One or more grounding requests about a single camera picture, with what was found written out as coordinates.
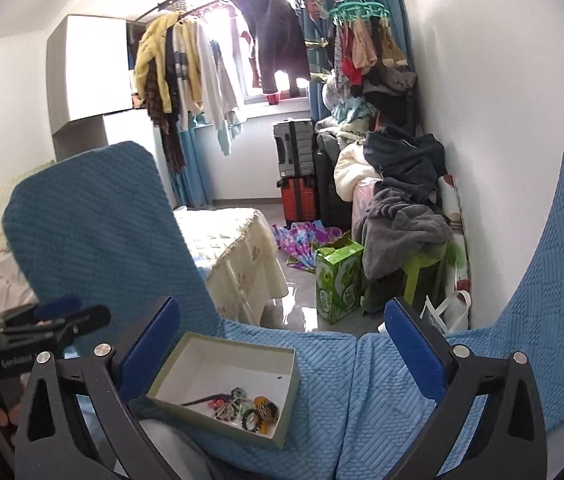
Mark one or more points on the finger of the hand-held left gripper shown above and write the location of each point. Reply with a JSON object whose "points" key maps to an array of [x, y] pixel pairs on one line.
{"points": [[87, 317], [57, 306]]}

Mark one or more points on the white fluffy coat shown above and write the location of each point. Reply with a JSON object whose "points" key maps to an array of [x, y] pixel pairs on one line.
{"points": [[351, 170]]}

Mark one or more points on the red suitcase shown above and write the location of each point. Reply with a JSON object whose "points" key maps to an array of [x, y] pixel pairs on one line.
{"points": [[302, 200]]}

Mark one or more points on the white cabinet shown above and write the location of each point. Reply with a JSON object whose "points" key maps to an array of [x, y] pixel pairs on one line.
{"points": [[87, 65]]}

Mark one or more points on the sage green cardboard box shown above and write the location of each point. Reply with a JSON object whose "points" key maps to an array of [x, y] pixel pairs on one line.
{"points": [[222, 365]]}

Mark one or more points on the grey fleece cloth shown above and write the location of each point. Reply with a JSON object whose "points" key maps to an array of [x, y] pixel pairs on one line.
{"points": [[401, 230]]}

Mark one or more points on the colourful cloth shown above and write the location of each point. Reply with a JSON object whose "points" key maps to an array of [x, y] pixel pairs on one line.
{"points": [[302, 240]]}

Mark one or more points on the black hanging garment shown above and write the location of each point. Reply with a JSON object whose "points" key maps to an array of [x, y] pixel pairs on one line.
{"points": [[277, 35]]}

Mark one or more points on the hanging clothes bunch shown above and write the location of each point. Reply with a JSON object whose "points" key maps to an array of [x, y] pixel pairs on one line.
{"points": [[162, 60]]}

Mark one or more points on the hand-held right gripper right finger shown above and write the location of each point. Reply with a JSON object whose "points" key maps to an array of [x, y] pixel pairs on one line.
{"points": [[414, 350]]}

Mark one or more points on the orange gourd pendant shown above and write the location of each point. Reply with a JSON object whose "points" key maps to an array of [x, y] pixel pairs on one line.
{"points": [[262, 402]]}

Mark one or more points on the green printed carton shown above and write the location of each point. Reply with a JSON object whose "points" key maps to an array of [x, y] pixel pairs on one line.
{"points": [[337, 280]]}

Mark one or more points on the white tote bag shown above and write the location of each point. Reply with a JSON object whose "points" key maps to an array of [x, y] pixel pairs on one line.
{"points": [[454, 305]]}

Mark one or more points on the rolled printed mat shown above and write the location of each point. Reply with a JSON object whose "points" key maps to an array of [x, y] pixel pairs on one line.
{"points": [[456, 260]]}

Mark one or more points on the blue quilted blanket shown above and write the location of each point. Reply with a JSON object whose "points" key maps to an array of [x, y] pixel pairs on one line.
{"points": [[92, 240]]}

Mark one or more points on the black suitcase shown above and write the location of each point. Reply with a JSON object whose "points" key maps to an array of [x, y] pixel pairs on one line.
{"points": [[327, 185]]}

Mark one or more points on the grey suitcase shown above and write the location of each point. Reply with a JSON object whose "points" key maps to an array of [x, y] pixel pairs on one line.
{"points": [[292, 147]]}

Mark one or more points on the cream lace covered table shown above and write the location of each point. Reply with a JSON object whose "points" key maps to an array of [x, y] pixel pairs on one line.
{"points": [[242, 260]]}

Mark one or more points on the dark blue jacket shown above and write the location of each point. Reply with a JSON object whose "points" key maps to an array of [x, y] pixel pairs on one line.
{"points": [[406, 160]]}

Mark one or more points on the hanging socks bunch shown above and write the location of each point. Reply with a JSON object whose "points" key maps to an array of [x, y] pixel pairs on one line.
{"points": [[366, 50]]}

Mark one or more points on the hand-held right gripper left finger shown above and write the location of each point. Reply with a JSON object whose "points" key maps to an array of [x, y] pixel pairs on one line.
{"points": [[149, 355]]}

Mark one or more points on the black hair stick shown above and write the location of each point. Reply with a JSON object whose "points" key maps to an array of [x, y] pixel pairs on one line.
{"points": [[199, 400]]}

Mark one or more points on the green plastic stool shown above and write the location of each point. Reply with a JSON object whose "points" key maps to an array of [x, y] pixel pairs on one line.
{"points": [[414, 272]]}

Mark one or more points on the pile of clothes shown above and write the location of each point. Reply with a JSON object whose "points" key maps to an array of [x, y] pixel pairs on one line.
{"points": [[386, 90]]}

